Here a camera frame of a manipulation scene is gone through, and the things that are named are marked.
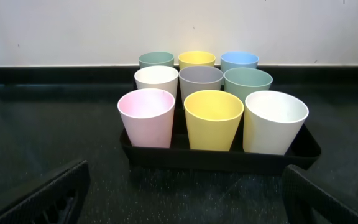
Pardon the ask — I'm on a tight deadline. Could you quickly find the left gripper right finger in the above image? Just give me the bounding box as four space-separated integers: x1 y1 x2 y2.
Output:
282 164 358 224

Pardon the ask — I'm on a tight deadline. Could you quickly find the green cup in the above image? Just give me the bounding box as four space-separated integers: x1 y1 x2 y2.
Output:
138 51 175 69
223 67 273 103

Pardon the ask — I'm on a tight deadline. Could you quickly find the white cup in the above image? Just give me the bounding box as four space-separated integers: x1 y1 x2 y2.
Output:
242 90 310 156
134 65 180 99

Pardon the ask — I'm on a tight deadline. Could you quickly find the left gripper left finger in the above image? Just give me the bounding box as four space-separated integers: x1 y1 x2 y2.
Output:
0 159 91 224

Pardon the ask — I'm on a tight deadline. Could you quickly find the blue cup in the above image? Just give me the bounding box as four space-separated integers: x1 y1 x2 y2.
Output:
220 51 259 73

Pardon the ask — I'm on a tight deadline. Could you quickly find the black tray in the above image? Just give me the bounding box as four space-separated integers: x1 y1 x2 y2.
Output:
119 79 322 175

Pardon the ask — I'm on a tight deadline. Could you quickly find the pink cup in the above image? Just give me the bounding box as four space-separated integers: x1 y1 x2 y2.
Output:
117 88 176 149

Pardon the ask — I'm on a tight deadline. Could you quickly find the grey cup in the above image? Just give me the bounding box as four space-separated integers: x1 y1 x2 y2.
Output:
178 65 224 106

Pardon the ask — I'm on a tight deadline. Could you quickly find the yellow cup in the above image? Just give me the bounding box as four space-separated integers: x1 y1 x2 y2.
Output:
178 50 216 70
183 90 245 152

